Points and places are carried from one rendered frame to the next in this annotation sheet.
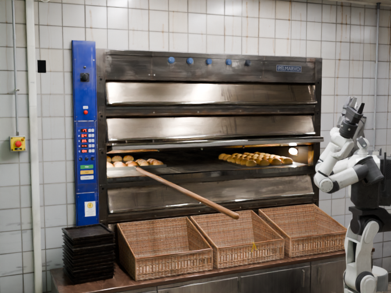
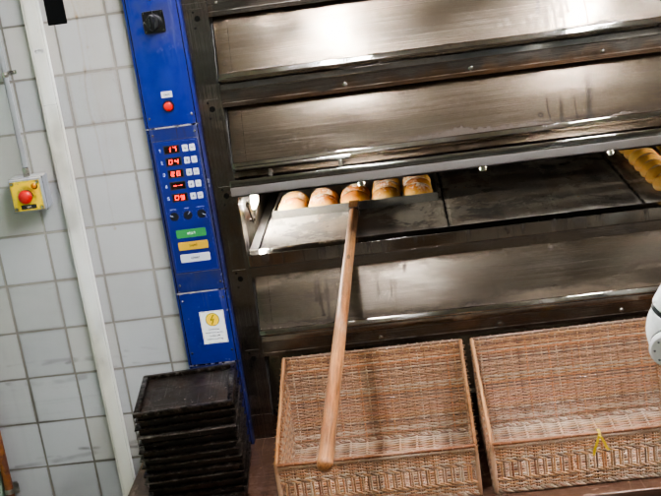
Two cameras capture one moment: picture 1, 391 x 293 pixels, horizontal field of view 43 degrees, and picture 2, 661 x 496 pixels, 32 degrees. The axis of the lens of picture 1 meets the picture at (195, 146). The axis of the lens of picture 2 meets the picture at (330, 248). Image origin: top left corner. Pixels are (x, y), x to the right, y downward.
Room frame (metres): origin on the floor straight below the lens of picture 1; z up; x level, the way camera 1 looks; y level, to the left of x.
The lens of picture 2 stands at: (0.70, -1.14, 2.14)
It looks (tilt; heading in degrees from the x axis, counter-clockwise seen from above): 16 degrees down; 28
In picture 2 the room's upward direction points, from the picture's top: 8 degrees counter-clockwise
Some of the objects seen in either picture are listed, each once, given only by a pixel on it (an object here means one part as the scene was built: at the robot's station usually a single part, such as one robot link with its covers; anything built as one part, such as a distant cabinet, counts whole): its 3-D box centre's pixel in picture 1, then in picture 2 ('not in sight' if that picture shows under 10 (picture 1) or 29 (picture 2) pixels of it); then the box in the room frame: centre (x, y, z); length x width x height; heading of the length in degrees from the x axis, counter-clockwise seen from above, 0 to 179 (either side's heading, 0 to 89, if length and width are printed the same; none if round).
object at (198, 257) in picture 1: (163, 246); (376, 421); (3.40, 0.23, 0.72); 0.56 x 0.49 x 0.28; 113
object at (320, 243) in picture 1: (302, 228); not in sight; (3.87, -0.86, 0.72); 0.56 x 0.49 x 0.28; 113
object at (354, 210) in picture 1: (373, 219); not in sight; (3.05, -1.12, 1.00); 0.28 x 0.13 x 0.18; 110
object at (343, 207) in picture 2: (128, 164); (356, 192); (4.16, 0.56, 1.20); 0.55 x 0.36 x 0.03; 113
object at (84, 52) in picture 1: (66, 175); (239, 214); (4.31, 1.14, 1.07); 1.93 x 0.16 x 2.15; 23
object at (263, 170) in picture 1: (217, 173); (548, 223); (3.90, -0.18, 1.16); 1.80 x 0.06 x 0.04; 113
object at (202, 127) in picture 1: (219, 126); (538, 98); (3.88, -0.19, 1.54); 1.79 x 0.11 x 0.19; 113
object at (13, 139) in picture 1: (17, 143); (30, 193); (3.24, 1.17, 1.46); 0.10 x 0.07 x 0.10; 113
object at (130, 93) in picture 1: (219, 93); (530, 7); (3.88, -0.19, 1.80); 1.79 x 0.11 x 0.19; 113
